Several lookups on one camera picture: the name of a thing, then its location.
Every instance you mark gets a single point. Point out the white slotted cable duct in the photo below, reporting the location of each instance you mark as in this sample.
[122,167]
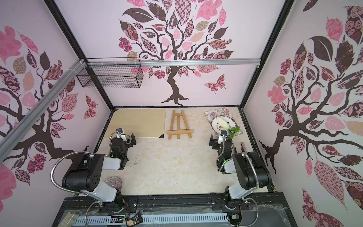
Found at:
[157,220]

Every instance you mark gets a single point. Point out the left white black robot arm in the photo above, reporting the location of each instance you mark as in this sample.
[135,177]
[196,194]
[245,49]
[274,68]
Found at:
[84,175]

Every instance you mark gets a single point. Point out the horizontal aluminium bar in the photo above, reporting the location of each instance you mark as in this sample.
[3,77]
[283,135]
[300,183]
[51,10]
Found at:
[160,63]

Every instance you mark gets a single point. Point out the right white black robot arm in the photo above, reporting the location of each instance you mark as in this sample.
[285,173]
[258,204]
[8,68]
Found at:
[252,174]

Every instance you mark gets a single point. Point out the light wooden canvas board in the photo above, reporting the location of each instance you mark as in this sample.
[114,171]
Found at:
[143,123]

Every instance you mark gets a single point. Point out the small wooden easel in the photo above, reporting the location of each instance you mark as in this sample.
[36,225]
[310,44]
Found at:
[179,126]

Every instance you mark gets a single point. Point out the right metal flexible conduit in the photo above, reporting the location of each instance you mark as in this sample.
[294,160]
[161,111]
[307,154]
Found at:
[257,185]

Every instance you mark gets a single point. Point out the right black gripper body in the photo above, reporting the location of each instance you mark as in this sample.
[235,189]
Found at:
[212,141]

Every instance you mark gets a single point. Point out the white floral plate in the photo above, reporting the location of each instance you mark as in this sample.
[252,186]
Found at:
[222,123]

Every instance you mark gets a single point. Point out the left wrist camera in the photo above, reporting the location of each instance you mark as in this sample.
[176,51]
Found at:
[120,132]

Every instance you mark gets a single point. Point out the small circuit board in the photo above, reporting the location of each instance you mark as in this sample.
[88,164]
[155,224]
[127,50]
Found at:
[135,220]

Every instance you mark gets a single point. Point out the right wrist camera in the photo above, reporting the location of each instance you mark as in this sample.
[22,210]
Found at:
[222,137]

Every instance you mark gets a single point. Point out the diagonal aluminium bar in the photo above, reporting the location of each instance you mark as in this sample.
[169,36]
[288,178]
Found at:
[13,138]

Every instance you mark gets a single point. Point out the black wire basket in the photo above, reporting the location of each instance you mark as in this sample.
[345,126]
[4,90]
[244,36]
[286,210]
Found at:
[123,72]

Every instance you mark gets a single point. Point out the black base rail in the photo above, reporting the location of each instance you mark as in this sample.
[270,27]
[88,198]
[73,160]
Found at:
[258,210]

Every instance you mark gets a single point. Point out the green leafy vegetable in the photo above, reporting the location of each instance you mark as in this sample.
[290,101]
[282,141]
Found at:
[234,131]

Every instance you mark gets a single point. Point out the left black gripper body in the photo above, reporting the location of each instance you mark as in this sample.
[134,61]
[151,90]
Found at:
[128,144]

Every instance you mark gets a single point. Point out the floral rectangular tray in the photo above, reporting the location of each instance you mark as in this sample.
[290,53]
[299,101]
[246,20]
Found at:
[210,115]

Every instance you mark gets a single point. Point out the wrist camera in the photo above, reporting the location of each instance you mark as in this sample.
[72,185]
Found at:
[222,137]
[120,132]

